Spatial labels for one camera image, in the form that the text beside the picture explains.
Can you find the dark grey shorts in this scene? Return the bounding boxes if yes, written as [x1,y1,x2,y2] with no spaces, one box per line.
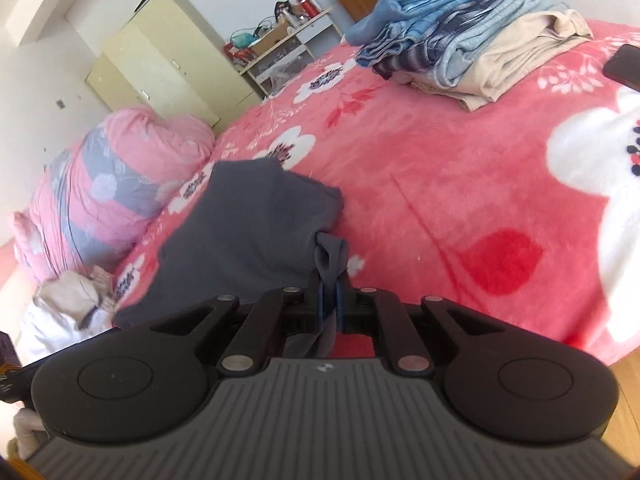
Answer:
[115,158,348,328]

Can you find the beige white crumpled clothes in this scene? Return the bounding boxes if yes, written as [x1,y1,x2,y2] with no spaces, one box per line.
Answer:
[32,266,117,353]

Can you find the red floral bed blanket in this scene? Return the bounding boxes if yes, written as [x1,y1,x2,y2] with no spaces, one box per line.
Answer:
[112,18,640,366]

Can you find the white shelf unit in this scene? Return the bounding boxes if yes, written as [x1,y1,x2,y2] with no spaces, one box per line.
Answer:
[239,8,342,96]

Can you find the pink grey floral duvet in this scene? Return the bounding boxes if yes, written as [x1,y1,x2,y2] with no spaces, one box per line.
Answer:
[10,106,216,283]

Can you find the cardboard box on shelf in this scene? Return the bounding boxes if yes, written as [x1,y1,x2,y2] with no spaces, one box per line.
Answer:
[248,22,290,56]

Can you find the red bottle on shelf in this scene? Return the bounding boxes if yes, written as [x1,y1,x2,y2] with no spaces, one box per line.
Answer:
[297,0,322,18]

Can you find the cream yellow wardrobe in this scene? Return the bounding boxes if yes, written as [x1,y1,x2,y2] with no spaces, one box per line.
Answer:
[86,0,262,133]

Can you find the beige folded garment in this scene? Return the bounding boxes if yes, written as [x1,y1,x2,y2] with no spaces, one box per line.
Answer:
[410,9,593,112]

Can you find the black smartphone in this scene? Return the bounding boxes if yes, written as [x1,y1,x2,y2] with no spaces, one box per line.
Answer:
[602,44,640,91]

